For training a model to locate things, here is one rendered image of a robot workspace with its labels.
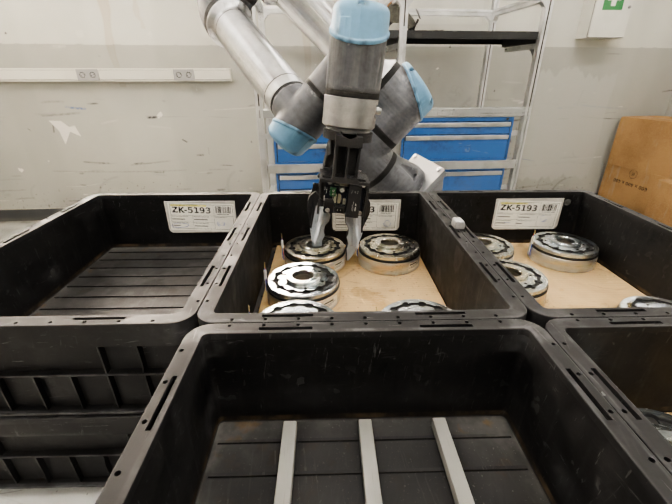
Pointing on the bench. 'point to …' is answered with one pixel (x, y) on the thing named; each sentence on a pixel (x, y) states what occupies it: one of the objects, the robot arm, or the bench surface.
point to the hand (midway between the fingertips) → (333, 249)
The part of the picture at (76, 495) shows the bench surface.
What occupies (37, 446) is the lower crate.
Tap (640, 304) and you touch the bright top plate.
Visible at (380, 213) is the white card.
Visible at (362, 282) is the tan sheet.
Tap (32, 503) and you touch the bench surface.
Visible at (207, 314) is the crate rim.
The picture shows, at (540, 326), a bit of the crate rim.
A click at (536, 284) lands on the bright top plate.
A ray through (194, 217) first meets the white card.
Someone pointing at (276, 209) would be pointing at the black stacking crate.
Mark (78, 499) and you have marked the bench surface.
